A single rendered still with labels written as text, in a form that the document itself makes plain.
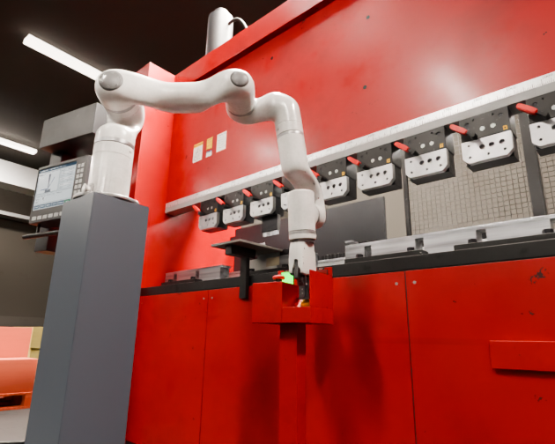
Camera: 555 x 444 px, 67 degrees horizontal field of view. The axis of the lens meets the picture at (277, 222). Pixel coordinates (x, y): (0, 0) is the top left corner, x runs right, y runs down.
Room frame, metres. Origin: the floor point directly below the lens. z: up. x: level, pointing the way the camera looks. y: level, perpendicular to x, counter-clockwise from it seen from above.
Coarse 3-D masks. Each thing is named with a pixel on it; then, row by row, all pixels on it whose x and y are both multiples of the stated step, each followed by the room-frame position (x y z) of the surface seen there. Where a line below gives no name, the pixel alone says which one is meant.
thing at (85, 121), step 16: (80, 112) 2.25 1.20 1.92; (96, 112) 2.20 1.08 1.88; (48, 128) 2.39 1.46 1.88; (64, 128) 2.32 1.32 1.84; (80, 128) 2.24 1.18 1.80; (96, 128) 2.21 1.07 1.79; (48, 144) 2.38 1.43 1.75; (64, 144) 2.36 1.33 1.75; (80, 144) 2.36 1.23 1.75; (64, 160) 2.47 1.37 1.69; (48, 240) 2.46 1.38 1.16
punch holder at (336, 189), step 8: (336, 160) 1.60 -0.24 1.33; (344, 160) 1.57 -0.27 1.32; (320, 168) 1.66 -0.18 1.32; (328, 168) 1.63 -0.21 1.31; (336, 168) 1.60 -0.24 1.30; (344, 168) 1.57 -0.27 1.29; (352, 168) 1.61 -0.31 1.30; (328, 176) 1.63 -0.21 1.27; (336, 176) 1.60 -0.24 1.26; (344, 176) 1.57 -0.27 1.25; (352, 176) 1.60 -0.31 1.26; (320, 184) 1.65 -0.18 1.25; (328, 184) 1.63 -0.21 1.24; (336, 184) 1.60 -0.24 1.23; (344, 184) 1.57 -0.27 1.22; (352, 184) 1.61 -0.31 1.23; (328, 192) 1.63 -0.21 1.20; (336, 192) 1.60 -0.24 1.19; (344, 192) 1.57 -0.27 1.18; (352, 192) 1.61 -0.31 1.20; (328, 200) 1.65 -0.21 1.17; (336, 200) 1.65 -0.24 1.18; (344, 200) 1.65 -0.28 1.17
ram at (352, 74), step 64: (384, 0) 1.43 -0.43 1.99; (448, 0) 1.26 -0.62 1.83; (512, 0) 1.13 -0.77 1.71; (256, 64) 1.93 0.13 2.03; (320, 64) 1.65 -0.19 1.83; (384, 64) 1.44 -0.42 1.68; (448, 64) 1.28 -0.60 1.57; (512, 64) 1.15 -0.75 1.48; (192, 128) 2.29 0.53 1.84; (256, 128) 1.92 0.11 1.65; (320, 128) 1.66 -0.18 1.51; (384, 128) 1.45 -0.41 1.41; (448, 128) 1.32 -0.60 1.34; (192, 192) 2.26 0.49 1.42
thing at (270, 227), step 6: (270, 216) 1.89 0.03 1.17; (276, 216) 1.87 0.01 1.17; (264, 222) 1.91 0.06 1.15; (270, 222) 1.89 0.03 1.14; (276, 222) 1.86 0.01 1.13; (264, 228) 1.91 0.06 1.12; (270, 228) 1.89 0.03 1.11; (276, 228) 1.86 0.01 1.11; (264, 234) 1.93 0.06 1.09; (270, 234) 1.90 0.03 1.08
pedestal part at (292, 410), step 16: (288, 336) 1.29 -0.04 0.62; (304, 336) 1.31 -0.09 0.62; (288, 352) 1.28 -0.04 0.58; (304, 352) 1.31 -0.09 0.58; (288, 368) 1.28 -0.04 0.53; (304, 368) 1.31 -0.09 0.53; (288, 384) 1.28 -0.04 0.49; (304, 384) 1.31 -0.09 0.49; (288, 400) 1.28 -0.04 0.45; (304, 400) 1.31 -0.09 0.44; (288, 416) 1.28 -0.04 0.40; (304, 416) 1.31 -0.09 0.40; (288, 432) 1.28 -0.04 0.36; (304, 432) 1.31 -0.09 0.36
